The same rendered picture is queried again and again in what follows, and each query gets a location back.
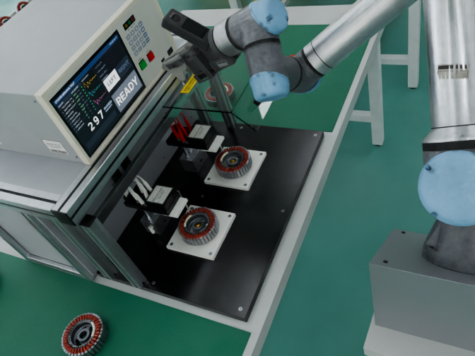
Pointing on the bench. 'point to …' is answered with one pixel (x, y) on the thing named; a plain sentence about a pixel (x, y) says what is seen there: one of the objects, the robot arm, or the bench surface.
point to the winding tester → (69, 67)
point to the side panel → (38, 243)
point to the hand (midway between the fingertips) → (164, 63)
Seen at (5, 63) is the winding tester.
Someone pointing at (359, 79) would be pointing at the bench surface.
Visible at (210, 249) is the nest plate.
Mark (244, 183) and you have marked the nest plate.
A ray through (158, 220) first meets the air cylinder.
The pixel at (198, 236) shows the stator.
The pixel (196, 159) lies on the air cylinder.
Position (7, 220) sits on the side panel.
